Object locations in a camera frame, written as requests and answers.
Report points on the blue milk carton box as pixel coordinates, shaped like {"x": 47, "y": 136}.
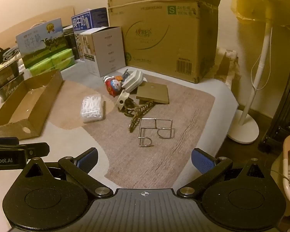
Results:
{"x": 96, "y": 17}

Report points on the yellow plastic cover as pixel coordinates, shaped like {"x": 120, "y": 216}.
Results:
{"x": 256, "y": 4}

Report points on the red blue cartoon cat toy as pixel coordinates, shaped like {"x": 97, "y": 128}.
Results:
{"x": 112, "y": 88}

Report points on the green pasture milk box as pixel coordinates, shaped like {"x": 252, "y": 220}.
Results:
{"x": 38, "y": 43}

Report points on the blue binder clip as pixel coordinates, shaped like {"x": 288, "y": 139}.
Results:
{"x": 126, "y": 74}

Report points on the small white plastic holder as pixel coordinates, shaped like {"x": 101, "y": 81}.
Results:
{"x": 122, "y": 100}

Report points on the black gift bag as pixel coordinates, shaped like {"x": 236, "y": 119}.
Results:
{"x": 69, "y": 41}

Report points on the black metal rack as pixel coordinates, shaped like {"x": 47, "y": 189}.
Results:
{"x": 287, "y": 101}

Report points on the black printed box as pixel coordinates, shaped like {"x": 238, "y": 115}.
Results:
{"x": 11, "y": 89}
{"x": 2, "y": 76}

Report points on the large brown cardboard box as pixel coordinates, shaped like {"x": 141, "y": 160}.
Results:
{"x": 159, "y": 41}

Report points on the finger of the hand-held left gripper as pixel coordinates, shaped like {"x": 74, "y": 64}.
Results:
{"x": 36, "y": 149}
{"x": 4, "y": 140}

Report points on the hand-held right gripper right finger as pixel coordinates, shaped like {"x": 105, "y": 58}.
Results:
{"x": 203, "y": 162}

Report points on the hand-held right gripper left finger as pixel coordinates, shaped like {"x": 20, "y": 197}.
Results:
{"x": 87, "y": 160}

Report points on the brown beige patterned mat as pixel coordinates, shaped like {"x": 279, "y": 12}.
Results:
{"x": 135, "y": 164}

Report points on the clear bag of cotton swabs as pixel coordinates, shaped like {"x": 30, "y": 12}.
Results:
{"x": 91, "y": 108}

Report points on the beige plastic basket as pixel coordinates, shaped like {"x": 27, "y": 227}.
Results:
{"x": 288, "y": 145}

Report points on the cardboard tray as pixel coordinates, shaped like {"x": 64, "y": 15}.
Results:
{"x": 14, "y": 106}

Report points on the green tissue pack bundle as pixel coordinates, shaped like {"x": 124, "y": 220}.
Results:
{"x": 60, "y": 61}

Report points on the gold box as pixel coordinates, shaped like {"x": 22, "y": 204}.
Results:
{"x": 154, "y": 93}

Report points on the white power adapter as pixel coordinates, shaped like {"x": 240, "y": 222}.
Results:
{"x": 134, "y": 79}

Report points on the white product box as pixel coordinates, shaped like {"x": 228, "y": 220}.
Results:
{"x": 108, "y": 53}

